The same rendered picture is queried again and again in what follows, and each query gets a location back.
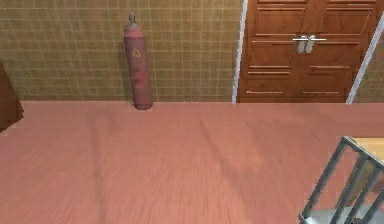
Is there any red gas cylinder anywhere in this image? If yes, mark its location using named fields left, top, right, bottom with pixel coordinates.
left=123, top=12, right=154, bottom=111

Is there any brown wooden double door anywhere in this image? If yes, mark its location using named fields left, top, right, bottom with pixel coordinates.
left=236, top=0, right=384, bottom=104

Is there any dark brown wooden furniture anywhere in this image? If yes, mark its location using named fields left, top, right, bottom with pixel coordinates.
left=0, top=61, right=25, bottom=134

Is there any silver door handle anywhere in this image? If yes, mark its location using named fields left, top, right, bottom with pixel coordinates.
left=292, top=34, right=308, bottom=54
left=305, top=34, right=327, bottom=54

